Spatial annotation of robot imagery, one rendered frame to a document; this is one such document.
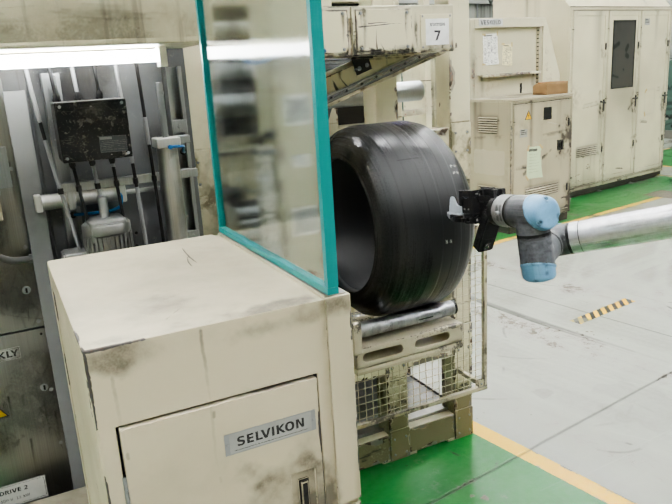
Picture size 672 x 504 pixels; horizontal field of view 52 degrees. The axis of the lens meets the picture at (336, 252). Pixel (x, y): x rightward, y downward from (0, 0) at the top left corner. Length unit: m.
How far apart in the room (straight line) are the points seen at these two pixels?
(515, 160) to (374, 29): 4.47
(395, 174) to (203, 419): 0.95
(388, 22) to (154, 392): 1.51
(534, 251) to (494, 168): 5.10
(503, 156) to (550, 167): 0.60
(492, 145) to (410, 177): 4.86
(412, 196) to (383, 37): 0.63
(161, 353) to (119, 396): 0.08
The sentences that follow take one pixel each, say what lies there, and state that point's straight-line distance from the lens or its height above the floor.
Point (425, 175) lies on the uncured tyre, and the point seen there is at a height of 1.32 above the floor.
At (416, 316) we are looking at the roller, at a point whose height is 0.91.
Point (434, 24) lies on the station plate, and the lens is 2.30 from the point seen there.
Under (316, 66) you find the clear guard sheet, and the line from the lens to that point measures 0.99.
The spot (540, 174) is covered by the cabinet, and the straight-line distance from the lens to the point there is 6.83.
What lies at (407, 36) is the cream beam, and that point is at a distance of 2.25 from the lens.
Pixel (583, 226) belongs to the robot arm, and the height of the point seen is 1.22.
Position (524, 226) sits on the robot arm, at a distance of 1.54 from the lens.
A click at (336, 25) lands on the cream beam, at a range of 2.12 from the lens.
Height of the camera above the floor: 1.60
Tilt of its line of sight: 15 degrees down
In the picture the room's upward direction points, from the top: 3 degrees counter-clockwise
